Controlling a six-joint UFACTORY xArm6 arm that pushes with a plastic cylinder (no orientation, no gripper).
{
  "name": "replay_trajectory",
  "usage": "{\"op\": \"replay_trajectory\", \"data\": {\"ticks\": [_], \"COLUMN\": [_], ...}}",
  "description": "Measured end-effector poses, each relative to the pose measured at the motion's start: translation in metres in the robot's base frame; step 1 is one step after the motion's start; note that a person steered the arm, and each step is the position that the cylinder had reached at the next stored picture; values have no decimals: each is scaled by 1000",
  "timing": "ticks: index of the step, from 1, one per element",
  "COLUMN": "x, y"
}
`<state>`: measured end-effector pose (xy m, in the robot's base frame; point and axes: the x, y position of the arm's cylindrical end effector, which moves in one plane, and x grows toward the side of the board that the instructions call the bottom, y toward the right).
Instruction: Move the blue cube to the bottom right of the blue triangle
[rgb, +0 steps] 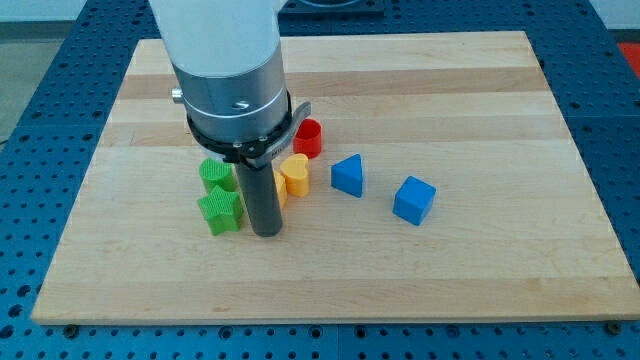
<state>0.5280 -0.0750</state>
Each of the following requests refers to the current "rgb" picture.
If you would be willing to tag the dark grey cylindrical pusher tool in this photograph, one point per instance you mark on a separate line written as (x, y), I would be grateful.
(261, 199)

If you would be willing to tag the light wooden board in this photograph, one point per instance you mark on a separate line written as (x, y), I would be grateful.
(517, 231)

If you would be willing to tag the blue cube block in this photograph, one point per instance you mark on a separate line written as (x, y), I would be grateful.
(414, 200)

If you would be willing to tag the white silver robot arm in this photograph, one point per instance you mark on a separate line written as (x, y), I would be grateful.
(226, 55)

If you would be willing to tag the blue triangle block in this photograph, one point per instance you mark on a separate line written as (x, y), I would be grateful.
(348, 176)

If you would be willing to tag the yellow heart block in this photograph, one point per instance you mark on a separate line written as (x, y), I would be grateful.
(296, 174)

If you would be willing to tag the red cylinder block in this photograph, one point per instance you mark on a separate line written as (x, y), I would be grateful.
(308, 139)

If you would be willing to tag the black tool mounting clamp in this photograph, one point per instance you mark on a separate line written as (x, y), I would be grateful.
(254, 139)

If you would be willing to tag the green star block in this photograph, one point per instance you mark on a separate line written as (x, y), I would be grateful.
(221, 210)

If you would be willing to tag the yellow block behind tool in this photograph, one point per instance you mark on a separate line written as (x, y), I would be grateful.
(281, 189)

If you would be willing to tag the green cylinder block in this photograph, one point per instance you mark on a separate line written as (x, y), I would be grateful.
(217, 174)

